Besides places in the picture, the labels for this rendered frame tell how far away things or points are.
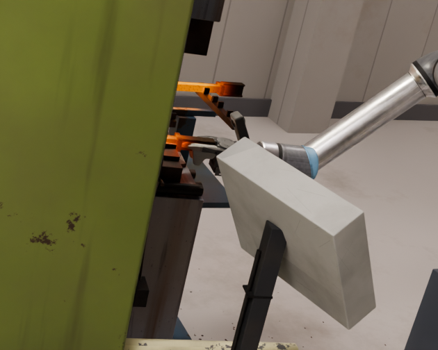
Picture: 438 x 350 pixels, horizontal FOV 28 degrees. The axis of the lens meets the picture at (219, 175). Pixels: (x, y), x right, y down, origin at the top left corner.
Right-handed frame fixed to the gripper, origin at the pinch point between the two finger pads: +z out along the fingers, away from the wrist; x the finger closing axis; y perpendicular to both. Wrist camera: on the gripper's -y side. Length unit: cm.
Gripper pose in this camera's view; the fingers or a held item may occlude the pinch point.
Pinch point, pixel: (185, 141)
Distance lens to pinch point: 225.0
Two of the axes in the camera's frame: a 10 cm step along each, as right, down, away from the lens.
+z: -9.4, -1.0, -3.1
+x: -2.4, -4.4, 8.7
